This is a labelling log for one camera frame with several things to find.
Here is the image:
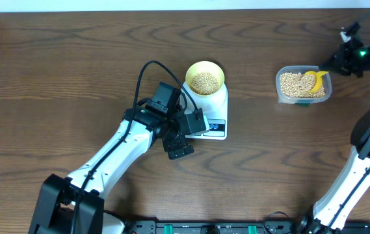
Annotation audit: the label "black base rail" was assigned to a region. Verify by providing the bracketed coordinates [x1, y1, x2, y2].
[119, 220, 370, 234]

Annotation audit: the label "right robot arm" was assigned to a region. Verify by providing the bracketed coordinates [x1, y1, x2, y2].
[297, 21, 370, 233]

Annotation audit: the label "left black cable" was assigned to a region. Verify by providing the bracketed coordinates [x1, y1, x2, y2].
[70, 60, 202, 234]

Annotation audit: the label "soybeans in bowl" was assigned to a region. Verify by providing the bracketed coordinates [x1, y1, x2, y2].
[190, 72, 220, 96]

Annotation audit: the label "yellow measuring scoop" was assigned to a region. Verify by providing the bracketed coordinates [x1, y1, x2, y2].
[305, 71, 328, 93]

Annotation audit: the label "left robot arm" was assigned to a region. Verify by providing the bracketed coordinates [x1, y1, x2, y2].
[29, 101, 209, 233]

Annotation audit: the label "soybeans in container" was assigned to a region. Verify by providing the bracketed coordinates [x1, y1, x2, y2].
[280, 72, 326, 98]

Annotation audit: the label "pale yellow bowl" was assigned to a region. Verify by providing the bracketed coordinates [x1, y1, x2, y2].
[185, 61, 225, 96]

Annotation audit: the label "white digital kitchen scale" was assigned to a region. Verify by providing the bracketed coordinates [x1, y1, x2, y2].
[183, 83, 228, 140]

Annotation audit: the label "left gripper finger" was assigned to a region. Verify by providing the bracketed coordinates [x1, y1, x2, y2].
[176, 109, 209, 135]
[162, 135, 194, 160]

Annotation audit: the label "clear plastic container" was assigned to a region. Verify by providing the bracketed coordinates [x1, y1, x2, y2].
[276, 66, 332, 105]

